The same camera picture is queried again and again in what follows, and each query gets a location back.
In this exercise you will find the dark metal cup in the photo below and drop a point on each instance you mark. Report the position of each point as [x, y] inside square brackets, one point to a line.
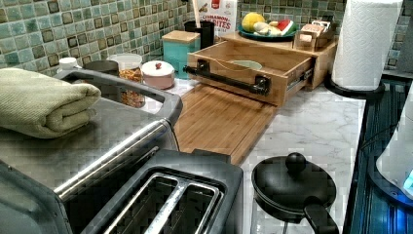
[108, 67]

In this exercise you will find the wooden spoon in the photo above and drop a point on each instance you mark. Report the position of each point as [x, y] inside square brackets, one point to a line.
[196, 13]

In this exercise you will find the black two-slot toaster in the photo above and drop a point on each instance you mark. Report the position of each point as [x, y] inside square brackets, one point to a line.
[176, 193]

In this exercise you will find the wooden tea bag box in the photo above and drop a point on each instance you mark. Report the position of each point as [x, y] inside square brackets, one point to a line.
[314, 36]

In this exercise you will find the silver toaster oven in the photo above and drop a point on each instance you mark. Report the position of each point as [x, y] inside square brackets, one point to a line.
[58, 186]

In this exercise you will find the wooden drawer cabinet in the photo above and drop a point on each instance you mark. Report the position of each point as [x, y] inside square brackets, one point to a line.
[324, 57]

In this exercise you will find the black pot with lid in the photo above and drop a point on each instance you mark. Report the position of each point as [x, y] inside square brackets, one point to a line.
[291, 188]

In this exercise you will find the clear jar with snacks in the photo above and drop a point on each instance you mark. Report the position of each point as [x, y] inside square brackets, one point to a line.
[129, 68]

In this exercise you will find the teal canister with wooden lid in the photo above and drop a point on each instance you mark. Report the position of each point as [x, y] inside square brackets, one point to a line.
[176, 46]

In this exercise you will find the black paper towel holder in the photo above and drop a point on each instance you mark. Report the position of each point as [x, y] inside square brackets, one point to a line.
[347, 93]

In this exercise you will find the wooden drawer with black handle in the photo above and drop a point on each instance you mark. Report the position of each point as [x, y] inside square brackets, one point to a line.
[281, 76]

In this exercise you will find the white capped bottle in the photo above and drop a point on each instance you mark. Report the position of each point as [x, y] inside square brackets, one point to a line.
[67, 63]

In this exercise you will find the black utensil holder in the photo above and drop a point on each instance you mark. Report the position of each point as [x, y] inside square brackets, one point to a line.
[206, 30]

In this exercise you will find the green bowl in drawer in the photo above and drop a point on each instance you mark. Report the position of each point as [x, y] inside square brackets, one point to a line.
[248, 63]

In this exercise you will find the yellow toy lemon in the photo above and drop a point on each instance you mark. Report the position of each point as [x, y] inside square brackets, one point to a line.
[250, 19]

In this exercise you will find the toy watermelon slice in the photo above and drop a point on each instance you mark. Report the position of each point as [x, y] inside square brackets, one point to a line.
[286, 26]

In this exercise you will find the cinnamon oat bites cereal box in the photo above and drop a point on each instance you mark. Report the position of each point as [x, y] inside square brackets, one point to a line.
[223, 13]

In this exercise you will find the teal plate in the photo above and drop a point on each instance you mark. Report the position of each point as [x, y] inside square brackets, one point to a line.
[266, 38]

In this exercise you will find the toy banana pieces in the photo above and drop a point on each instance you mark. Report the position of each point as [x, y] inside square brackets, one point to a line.
[267, 29]

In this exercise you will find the white paper towel roll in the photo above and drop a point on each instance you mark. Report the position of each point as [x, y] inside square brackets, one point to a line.
[365, 39]

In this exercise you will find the bamboo cutting board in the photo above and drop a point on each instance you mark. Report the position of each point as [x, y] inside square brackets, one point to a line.
[222, 122]

